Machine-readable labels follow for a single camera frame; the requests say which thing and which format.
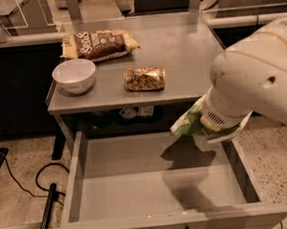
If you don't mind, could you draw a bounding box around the open grey drawer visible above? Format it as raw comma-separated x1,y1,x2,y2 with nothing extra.
51,132,287,229

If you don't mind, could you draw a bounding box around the brown Sensible chip bag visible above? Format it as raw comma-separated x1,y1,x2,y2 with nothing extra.
61,29,139,63

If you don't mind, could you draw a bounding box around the black floor cable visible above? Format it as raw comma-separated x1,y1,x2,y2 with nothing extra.
0,142,74,211

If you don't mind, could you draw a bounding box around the white bowl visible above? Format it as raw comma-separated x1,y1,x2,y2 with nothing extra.
52,59,95,94

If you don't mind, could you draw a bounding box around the grey metal counter table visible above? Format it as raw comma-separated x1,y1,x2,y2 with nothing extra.
48,13,222,148

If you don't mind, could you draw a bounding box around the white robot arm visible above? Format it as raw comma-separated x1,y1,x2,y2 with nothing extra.
201,18,287,131

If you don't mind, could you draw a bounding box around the gold snack packet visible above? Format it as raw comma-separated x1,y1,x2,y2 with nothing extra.
124,66,165,92

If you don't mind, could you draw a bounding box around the white horizontal rail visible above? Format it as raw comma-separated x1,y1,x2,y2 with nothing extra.
0,32,69,48

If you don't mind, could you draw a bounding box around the green jalapeno chip bag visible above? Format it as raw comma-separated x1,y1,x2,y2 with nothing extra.
170,96,251,144

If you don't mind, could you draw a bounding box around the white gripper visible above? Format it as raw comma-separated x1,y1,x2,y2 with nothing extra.
200,86,251,131

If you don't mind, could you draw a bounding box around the black floor bar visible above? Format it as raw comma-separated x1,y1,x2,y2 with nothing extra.
40,184,57,229

